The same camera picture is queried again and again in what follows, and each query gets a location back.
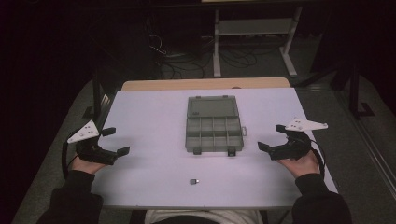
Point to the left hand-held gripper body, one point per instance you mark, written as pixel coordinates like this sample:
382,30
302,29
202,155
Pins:
90,151

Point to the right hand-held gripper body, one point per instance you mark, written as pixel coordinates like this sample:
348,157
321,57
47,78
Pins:
294,146

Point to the grey plastic organizer box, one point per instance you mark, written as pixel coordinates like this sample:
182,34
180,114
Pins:
213,124

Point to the small grey metal part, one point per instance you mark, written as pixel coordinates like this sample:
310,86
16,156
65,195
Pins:
194,181

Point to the person's left hand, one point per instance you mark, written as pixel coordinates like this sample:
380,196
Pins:
85,166

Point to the person's right hand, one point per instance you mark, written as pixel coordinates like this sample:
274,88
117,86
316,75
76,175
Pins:
303,165

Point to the black metal stand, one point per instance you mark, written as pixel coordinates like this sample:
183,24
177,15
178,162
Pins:
355,93
97,99

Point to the light wooden table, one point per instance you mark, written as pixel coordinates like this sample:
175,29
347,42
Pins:
205,84

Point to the white metal desk frame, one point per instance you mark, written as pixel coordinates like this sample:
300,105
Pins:
255,26

